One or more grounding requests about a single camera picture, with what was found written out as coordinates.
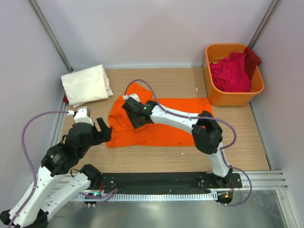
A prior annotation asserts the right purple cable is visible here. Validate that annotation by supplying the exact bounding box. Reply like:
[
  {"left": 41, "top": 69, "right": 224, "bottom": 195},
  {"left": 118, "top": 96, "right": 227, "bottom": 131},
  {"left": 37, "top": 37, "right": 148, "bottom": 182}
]
[{"left": 123, "top": 79, "right": 252, "bottom": 207}]

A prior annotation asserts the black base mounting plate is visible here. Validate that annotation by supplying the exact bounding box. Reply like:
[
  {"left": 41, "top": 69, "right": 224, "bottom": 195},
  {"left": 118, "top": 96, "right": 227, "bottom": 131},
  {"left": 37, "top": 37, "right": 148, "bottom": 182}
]
[{"left": 102, "top": 172, "right": 242, "bottom": 195}]

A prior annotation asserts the folded red shirt under white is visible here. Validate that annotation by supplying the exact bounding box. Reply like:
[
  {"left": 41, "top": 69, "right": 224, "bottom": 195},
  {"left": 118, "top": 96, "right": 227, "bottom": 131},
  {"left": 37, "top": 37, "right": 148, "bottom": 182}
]
[{"left": 62, "top": 95, "right": 69, "bottom": 105}]

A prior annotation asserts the orange plastic bin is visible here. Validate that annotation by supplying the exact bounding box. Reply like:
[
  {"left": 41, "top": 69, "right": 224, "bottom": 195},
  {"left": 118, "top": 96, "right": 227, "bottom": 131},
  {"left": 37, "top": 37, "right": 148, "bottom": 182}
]
[{"left": 203, "top": 43, "right": 264, "bottom": 106}]

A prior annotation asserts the white slotted cable duct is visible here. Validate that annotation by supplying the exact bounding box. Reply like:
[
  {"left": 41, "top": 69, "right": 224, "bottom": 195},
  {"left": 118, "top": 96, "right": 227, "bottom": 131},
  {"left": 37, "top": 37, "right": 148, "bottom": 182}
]
[{"left": 71, "top": 192, "right": 218, "bottom": 201}]

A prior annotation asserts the dark red t shirt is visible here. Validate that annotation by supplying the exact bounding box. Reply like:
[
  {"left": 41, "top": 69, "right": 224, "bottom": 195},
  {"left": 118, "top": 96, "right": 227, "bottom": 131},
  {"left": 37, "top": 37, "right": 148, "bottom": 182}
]
[{"left": 243, "top": 47, "right": 261, "bottom": 80}]

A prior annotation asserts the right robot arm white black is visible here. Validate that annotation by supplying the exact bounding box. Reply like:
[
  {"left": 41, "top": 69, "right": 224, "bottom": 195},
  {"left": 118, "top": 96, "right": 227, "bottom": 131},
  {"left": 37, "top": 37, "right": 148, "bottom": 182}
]
[{"left": 122, "top": 94, "right": 233, "bottom": 188}]

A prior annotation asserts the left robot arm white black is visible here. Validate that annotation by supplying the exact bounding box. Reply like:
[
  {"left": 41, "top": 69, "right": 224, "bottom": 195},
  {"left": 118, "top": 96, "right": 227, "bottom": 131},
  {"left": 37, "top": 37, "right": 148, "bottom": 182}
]
[{"left": 0, "top": 118, "right": 112, "bottom": 228}]

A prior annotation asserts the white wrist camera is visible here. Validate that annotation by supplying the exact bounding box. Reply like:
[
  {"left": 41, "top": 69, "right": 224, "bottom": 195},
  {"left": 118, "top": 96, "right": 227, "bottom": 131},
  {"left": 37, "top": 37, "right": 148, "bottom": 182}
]
[
  {"left": 123, "top": 93, "right": 140, "bottom": 102},
  {"left": 67, "top": 106, "right": 94, "bottom": 125}
]

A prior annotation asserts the left aluminium frame post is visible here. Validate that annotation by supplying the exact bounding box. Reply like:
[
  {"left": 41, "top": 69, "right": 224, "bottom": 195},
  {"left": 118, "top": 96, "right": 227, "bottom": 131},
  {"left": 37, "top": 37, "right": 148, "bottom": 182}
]
[{"left": 28, "top": 0, "right": 73, "bottom": 73}]

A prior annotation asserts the aluminium frame post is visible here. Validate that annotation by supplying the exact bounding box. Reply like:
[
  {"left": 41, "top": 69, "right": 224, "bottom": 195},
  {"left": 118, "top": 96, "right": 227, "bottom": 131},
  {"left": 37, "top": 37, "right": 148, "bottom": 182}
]
[
  {"left": 248, "top": 0, "right": 282, "bottom": 49},
  {"left": 28, "top": 0, "right": 73, "bottom": 73}
]

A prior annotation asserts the orange t shirt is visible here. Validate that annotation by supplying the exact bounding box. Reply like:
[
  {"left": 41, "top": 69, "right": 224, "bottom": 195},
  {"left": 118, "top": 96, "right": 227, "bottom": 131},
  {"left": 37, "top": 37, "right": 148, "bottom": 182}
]
[{"left": 106, "top": 97, "right": 213, "bottom": 148}]

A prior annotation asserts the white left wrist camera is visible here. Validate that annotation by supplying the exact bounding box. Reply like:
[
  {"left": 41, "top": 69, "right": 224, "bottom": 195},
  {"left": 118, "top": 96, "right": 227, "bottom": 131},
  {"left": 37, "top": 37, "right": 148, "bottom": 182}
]
[{"left": 67, "top": 106, "right": 94, "bottom": 125}]

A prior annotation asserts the magenta t shirt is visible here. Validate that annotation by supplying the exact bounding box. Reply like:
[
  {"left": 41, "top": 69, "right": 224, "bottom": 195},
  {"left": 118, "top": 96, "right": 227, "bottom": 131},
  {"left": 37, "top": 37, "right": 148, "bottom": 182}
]
[{"left": 209, "top": 52, "right": 251, "bottom": 93}]

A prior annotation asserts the purple cable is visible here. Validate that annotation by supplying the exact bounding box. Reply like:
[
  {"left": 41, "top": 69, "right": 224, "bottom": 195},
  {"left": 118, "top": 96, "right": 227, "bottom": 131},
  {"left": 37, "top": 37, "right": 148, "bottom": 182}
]
[
  {"left": 123, "top": 79, "right": 252, "bottom": 207},
  {"left": 7, "top": 110, "right": 76, "bottom": 228}
]

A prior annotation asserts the folded white t shirt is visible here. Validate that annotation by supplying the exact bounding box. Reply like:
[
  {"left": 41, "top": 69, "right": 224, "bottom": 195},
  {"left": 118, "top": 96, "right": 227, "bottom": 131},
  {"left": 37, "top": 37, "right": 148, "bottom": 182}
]
[{"left": 61, "top": 64, "right": 114, "bottom": 108}]

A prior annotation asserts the right aluminium frame post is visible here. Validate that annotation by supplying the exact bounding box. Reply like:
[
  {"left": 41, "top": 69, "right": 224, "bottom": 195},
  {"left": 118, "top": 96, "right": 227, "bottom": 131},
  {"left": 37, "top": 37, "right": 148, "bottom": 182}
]
[{"left": 248, "top": 0, "right": 282, "bottom": 49}]

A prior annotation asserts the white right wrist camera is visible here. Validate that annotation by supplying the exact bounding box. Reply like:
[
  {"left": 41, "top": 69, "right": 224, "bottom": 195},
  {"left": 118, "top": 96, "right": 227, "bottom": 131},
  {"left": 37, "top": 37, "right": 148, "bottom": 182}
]
[{"left": 123, "top": 93, "right": 140, "bottom": 102}]

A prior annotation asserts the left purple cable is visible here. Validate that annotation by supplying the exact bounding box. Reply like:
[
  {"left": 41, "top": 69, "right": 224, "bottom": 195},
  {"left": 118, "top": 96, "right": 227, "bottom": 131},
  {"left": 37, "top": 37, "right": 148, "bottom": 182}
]
[{"left": 7, "top": 110, "right": 76, "bottom": 228}]

